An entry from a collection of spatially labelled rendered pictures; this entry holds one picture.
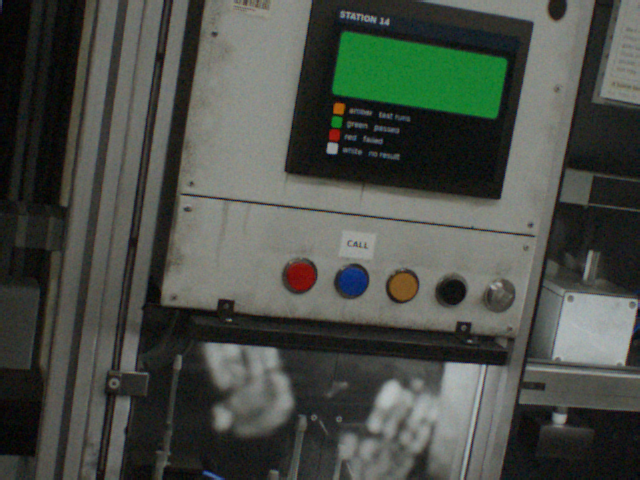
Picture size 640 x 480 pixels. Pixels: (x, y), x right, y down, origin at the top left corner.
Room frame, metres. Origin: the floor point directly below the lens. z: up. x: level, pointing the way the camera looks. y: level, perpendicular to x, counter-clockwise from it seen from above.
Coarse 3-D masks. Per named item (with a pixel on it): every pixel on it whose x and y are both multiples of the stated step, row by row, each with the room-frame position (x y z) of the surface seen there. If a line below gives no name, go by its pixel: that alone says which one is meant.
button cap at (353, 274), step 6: (348, 270) 1.36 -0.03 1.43; (354, 270) 1.36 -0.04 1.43; (360, 270) 1.37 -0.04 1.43; (342, 276) 1.36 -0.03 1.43; (348, 276) 1.36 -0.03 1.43; (354, 276) 1.36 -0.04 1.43; (360, 276) 1.37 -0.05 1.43; (342, 282) 1.36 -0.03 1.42; (348, 282) 1.36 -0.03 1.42; (354, 282) 1.36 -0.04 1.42; (360, 282) 1.37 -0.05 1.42; (342, 288) 1.36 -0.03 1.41; (348, 288) 1.36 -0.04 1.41; (354, 288) 1.37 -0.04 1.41; (360, 288) 1.37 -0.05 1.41; (348, 294) 1.36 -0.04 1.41; (354, 294) 1.37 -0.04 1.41
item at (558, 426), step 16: (528, 416) 1.71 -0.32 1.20; (544, 416) 1.72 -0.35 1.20; (560, 416) 1.71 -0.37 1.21; (576, 416) 1.75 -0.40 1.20; (528, 432) 1.70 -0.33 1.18; (544, 432) 1.68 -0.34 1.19; (560, 432) 1.68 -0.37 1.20; (576, 432) 1.69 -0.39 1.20; (592, 432) 1.70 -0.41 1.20; (528, 448) 1.69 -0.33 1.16; (544, 448) 1.68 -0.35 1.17; (560, 448) 1.69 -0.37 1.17; (576, 448) 1.69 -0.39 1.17
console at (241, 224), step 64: (192, 0) 1.44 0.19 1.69; (256, 0) 1.33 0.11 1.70; (320, 0) 1.33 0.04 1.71; (384, 0) 1.36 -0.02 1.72; (448, 0) 1.39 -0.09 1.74; (512, 0) 1.42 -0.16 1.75; (576, 0) 1.44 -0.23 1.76; (192, 64) 1.38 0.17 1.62; (256, 64) 1.33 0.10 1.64; (320, 64) 1.34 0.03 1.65; (192, 128) 1.31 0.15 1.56; (256, 128) 1.33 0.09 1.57; (512, 128) 1.41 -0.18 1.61; (192, 192) 1.31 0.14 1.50; (256, 192) 1.34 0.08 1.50; (320, 192) 1.36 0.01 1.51; (384, 192) 1.38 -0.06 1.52; (448, 192) 1.39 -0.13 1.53; (512, 192) 1.43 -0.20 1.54; (192, 256) 1.32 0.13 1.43; (256, 256) 1.34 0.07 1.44; (320, 256) 1.36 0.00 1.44; (384, 256) 1.39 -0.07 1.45; (448, 256) 1.41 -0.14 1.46; (512, 256) 1.43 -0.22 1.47; (320, 320) 1.37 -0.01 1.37; (384, 320) 1.39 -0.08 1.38; (448, 320) 1.41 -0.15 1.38; (512, 320) 1.44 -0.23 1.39
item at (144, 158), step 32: (160, 0) 1.30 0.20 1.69; (160, 32) 1.31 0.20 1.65; (160, 64) 1.32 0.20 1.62; (160, 96) 1.31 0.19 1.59; (128, 128) 1.30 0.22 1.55; (160, 128) 1.31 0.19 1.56; (128, 160) 1.30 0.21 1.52; (160, 160) 1.31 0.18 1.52; (128, 192) 1.30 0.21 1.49; (160, 192) 1.31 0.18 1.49; (128, 224) 1.30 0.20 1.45; (128, 256) 1.31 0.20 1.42; (128, 288) 1.32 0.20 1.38; (128, 320) 1.31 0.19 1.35; (96, 352) 1.30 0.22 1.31; (128, 352) 1.31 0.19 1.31; (96, 384) 1.30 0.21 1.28; (96, 416) 1.30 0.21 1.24; (128, 416) 1.32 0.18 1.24; (96, 448) 1.30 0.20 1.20
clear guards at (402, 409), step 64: (576, 128) 1.46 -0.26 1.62; (576, 192) 1.47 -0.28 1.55; (576, 256) 1.47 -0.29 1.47; (256, 320) 1.35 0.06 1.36; (576, 320) 1.48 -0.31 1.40; (192, 384) 1.33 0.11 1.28; (256, 384) 1.36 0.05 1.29; (320, 384) 1.38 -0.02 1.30; (384, 384) 1.40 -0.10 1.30; (448, 384) 1.43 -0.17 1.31; (576, 384) 1.48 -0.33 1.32; (128, 448) 1.32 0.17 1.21; (192, 448) 1.34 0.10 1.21; (256, 448) 1.36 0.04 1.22; (320, 448) 1.38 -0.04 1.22; (384, 448) 1.41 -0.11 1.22; (448, 448) 1.43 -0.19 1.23
